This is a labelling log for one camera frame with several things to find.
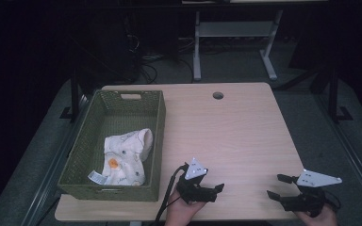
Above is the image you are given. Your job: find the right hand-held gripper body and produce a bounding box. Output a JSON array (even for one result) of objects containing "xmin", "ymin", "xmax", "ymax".
[{"xmin": 281, "ymin": 169, "xmax": 343, "ymax": 218}]

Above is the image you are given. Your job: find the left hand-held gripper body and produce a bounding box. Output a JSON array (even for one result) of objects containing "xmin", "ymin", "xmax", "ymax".
[{"xmin": 175, "ymin": 156, "xmax": 219, "ymax": 204}]

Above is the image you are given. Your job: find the white printed cloth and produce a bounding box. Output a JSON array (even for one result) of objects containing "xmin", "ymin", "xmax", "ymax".
[{"xmin": 87, "ymin": 127, "xmax": 155, "ymax": 186}]

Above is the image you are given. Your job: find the green woven basket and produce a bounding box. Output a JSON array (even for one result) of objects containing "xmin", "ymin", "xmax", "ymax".
[{"xmin": 57, "ymin": 89, "xmax": 167, "ymax": 202}]

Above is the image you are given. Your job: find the person's right hand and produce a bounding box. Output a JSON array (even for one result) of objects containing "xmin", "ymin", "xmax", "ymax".
[{"xmin": 294, "ymin": 202, "xmax": 339, "ymax": 226}]

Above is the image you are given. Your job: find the person's left hand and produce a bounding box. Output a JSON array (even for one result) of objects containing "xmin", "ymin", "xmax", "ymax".
[{"xmin": 164, "ymin": 187, "xmax": 207, "ymax": 226}]

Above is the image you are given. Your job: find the black metal stand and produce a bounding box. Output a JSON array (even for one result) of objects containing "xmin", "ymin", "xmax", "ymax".
[
  {"xmin": 325, "ymin": 66, "xmax": 354, "ymax": 124},
  {"xmin": 58, "ymin": 69, "xmax": 89, "ymax": 122}
]

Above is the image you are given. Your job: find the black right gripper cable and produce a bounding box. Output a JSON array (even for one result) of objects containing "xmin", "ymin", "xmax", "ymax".
[{"xmin": 322, "ymin": 189, "xmax": 342, "ymax": 212}]

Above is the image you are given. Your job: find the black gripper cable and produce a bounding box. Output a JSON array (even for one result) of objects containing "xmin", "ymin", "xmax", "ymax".
[
  {"xmin": 155, "ymin": 164, "xmax": 189, "ymax": 226},
  {"xmin": 322, "ymin": 189, "xmax": 342, "ymax": 212}
]

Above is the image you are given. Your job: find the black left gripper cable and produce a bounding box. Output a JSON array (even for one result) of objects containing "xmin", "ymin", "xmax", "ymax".
[{"xmin": 155, "ymin": 164, "xmax": 189, "ymax": 226}]

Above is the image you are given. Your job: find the grey metal floor rail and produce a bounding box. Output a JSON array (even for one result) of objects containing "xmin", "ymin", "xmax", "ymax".
[
  {"xmin": 316, "ymin": 93, "xmax": 362, "ymax": 218},
  {"xmin": 21, "ymin": 93, "xmax": 92, "ymax": 226}
]

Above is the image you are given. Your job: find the bundle of floor cables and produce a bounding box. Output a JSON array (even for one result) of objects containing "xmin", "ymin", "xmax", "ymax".
[{"xmin": 134, "ymin": 52, "xmax": 196, "ymax": 85}]

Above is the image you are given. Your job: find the white metal desk frame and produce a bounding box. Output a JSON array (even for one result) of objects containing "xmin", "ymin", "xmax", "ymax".
[{"xmin": 192, "ymin": 8, "xmax": 285, "ymax": 82}]

